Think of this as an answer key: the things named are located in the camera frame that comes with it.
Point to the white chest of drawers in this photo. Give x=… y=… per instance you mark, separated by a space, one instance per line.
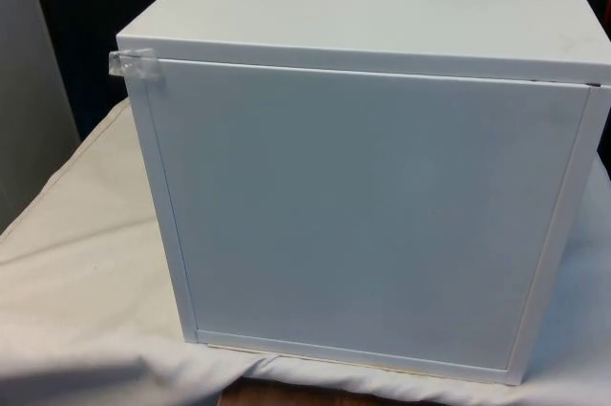
x=363 y=196

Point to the clear tape piece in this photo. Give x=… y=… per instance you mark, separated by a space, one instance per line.
x=136 y=67

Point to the black cabinet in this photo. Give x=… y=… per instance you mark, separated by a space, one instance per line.
x=86 y=19

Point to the pale grey locker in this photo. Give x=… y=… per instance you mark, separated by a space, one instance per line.
x=28 y=91

